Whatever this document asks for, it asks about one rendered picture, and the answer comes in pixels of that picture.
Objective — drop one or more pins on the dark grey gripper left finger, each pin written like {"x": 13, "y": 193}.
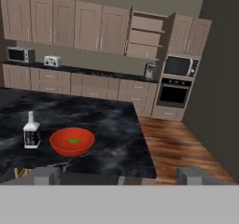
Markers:
{"x": 42, "y": 175}

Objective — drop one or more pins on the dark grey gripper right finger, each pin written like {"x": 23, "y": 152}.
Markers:
{"x": 194, "y": 175}

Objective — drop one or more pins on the white liquor bottle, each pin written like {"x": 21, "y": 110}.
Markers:
{"x": 31, "y": 134}

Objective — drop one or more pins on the red bowl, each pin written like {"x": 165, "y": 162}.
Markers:
{"x": 72, "y": 142}

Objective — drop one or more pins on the green lemon wedge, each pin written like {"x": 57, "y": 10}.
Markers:
{"x": 74, "y": 141}

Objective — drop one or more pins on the wooden chair back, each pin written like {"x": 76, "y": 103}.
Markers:
{"x": 21, "y": 172}

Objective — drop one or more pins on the built-in black oven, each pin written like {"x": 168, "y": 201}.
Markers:
{"x": 174, "y": 92}

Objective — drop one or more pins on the run of beige base cupboards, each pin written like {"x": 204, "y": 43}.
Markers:
{"x": 81, "y": 84}

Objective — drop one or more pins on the built-in silver microwave oven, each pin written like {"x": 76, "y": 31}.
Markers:
{"x": 181, "y": 66}

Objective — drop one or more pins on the grey coffee machine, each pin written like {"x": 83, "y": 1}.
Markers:
{"x": 150, "y": 70}

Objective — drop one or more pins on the white toaster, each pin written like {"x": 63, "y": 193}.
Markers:
{"x": 52, "y": 61}

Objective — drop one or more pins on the grey microwave oven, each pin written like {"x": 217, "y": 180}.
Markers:
{"x": 20, "y": 54}

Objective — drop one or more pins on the run of beige wall cupboards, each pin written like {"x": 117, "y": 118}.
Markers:
{"x": 93, "y": 25}

